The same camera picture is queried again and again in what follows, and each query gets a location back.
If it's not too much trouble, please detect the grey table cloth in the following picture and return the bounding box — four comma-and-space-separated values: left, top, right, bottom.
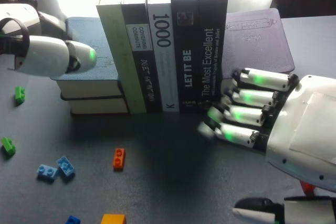
0, 15, 336, 224

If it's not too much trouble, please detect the light blue toy brick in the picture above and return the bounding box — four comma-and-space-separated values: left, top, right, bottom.
36, 164, 59, 182
56, 155, 76, 179

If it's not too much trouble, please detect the orange toy brick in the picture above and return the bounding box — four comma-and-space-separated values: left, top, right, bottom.
112, 148, 127, 171

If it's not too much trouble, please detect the black Let It Be book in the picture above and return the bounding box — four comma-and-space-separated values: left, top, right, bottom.
170, 0, 202, 113

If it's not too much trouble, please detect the black Most Excellent book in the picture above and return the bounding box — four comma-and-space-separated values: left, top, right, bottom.
198, 0, 228, 109

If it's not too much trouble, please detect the yellow toy brick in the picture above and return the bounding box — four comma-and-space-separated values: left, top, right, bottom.
101, 214, 127, 224

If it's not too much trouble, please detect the white 1000 book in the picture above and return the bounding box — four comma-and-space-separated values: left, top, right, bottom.
145, 0, 181, 112

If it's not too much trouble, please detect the purple embossed notebook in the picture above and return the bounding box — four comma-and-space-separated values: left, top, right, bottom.
222, 8, 295, 80

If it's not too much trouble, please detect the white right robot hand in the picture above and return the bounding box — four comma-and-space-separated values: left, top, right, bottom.
197, 68, 336, 224

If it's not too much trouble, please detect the dark cover thick book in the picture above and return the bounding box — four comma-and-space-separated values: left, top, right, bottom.
60, 92, 131, 116

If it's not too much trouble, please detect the red toy brick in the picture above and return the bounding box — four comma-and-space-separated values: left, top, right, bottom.
301, 182, 317, 195

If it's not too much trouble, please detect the green toy brick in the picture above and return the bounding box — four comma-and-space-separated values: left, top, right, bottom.
1, 136, 16, 156
14, 86, 26, 105

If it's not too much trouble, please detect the green spine book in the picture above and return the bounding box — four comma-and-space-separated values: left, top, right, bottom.
96, 0, 147, 115

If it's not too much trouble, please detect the blue cover thick book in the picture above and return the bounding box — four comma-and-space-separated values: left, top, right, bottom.
49, 16, 124, 100

